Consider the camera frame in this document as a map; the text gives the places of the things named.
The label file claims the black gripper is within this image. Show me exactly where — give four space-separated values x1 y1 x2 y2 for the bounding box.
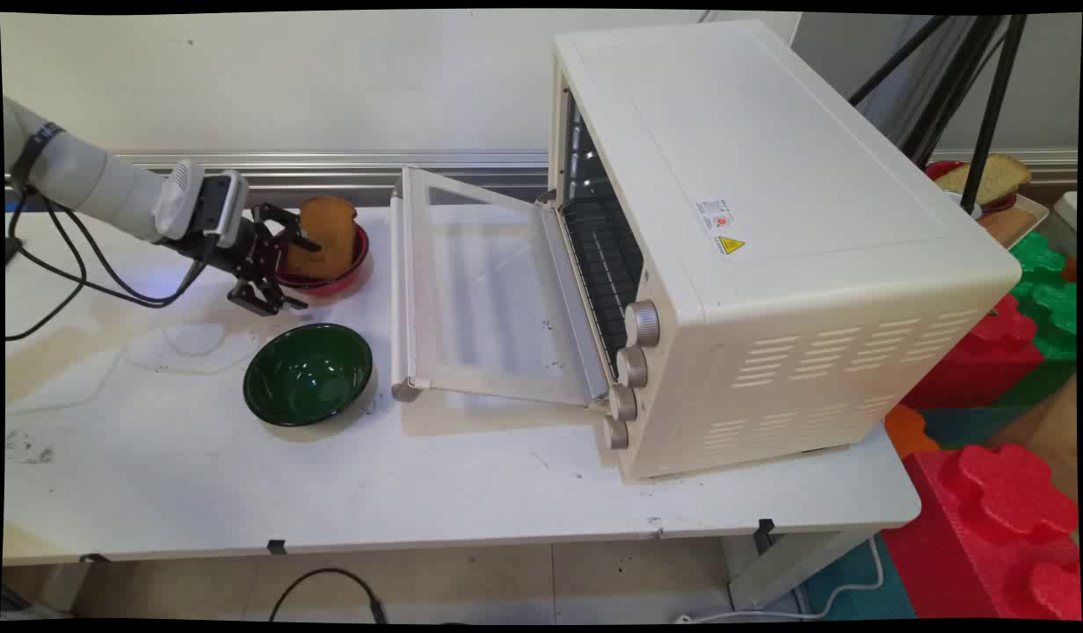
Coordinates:
209 204 323 317

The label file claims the toasted bread slice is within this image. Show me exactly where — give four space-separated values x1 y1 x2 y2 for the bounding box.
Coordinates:
286 195 360 280

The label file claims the red bowl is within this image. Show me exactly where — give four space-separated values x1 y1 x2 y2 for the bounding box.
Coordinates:
273 223 372 297

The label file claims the dark green bowl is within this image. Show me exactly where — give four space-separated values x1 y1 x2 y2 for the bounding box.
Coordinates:
243 323 374 428

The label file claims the glass oven door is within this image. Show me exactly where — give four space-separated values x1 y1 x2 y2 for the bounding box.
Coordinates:
389 164 614 416

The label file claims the large silver oven knob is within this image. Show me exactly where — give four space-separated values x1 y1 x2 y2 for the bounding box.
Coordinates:
624 300 661 349

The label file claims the yellow warning sticker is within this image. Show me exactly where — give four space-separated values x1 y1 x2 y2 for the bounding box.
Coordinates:
695 200 746 257

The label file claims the cream toaster oven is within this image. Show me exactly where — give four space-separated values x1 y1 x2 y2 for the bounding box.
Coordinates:
548 19 1023 484

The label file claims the white table leg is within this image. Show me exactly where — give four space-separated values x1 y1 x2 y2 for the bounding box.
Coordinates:
724 527 878 613

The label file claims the orange foam block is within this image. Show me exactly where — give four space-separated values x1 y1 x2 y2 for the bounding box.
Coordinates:
883 403 941 459

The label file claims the red plate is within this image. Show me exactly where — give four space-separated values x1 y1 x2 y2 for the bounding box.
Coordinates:
925 160 1019 215

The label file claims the teal foam floor mat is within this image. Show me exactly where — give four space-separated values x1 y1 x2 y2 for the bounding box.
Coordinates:
800 535 917 622

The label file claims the black tripod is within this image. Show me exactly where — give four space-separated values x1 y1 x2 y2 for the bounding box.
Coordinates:
848 15 1028 215

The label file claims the bread slice with brown crust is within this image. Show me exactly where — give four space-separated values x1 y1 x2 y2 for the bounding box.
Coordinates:
934 154 1033 206

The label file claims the white tray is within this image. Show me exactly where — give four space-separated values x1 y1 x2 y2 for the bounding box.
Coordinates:
974 193 1051 252

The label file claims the large red foam block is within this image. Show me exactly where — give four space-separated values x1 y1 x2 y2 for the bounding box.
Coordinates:
881 443 1082 622

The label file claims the green foam block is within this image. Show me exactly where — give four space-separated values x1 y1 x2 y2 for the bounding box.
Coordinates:
1007 230 1079 407

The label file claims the aluminium wall rail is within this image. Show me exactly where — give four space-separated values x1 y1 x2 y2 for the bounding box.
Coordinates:
5 148 1079 189

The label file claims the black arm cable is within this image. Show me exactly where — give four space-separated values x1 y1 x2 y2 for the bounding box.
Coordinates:
4 167 214 343

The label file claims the black arm strap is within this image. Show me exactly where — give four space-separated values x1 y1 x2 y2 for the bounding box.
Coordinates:
10 122 67 191

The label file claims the black floor cable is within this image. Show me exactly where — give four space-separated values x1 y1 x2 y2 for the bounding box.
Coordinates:
268 567 389 626

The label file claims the black oven wire rack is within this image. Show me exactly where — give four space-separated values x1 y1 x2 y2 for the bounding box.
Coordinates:
561 197 645 379

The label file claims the white floor cable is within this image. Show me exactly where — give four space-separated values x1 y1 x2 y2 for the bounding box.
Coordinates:
672 535 886 624

